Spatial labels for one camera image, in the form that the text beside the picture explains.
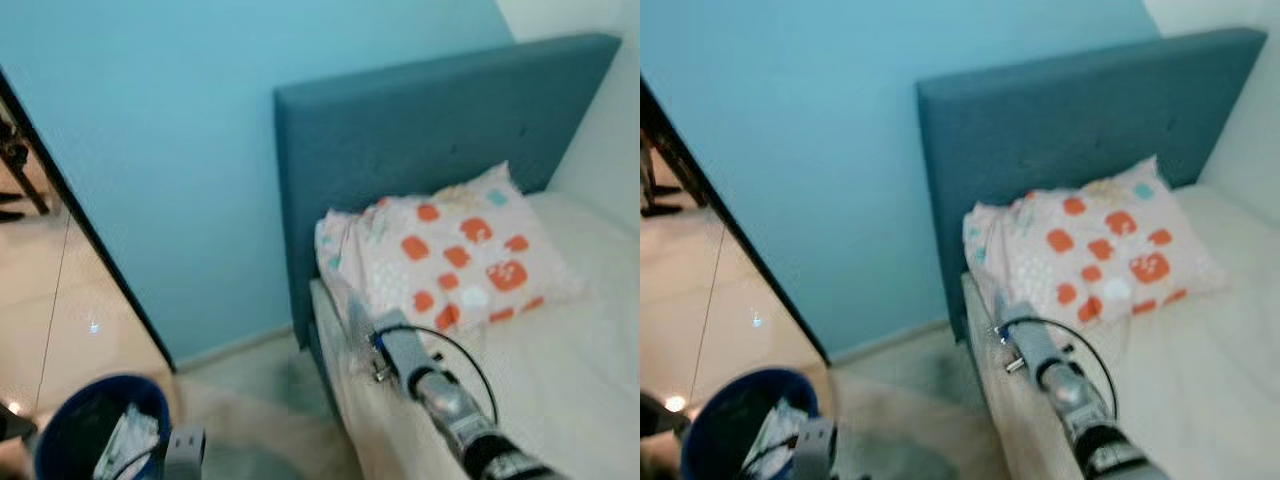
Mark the teal upholstered headboard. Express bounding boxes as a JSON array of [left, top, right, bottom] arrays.
[[915, 27, 1269, 341], [273, 33, 623, 349]]

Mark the bed with beige sheet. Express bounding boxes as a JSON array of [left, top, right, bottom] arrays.
[[958, 183, 1280, 480], [305, 190, 641, 480]]

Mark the pink pillow with orange print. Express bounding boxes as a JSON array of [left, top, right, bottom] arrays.
[[315, 162, 586, 336], [962, 155, 1229, 326]]

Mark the dark wooden chair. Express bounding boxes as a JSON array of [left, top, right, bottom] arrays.
[[0, 95, 51, 223], [640, 128, 707, 221]]

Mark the white printed paper trash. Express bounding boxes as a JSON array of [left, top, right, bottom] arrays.
[[745, 398, 811, 480], [92, 405, 161, 480]]

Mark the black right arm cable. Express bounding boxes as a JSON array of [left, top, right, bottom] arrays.
[[1000, 315, 1119, 421], [380, 322, 499, 426]]

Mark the blue waste bin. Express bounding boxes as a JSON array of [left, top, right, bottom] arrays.
[[33, 373, 173, 480], [680, 367, 821, 480]]

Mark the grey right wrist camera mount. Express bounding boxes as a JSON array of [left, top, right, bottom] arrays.
[[995, 300, 1061, 376], [370, 308, 431, 381]]

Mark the black door frame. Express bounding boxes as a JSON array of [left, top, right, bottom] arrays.
[[640, 78, 831, 366], [0, 68, 179, 371]]

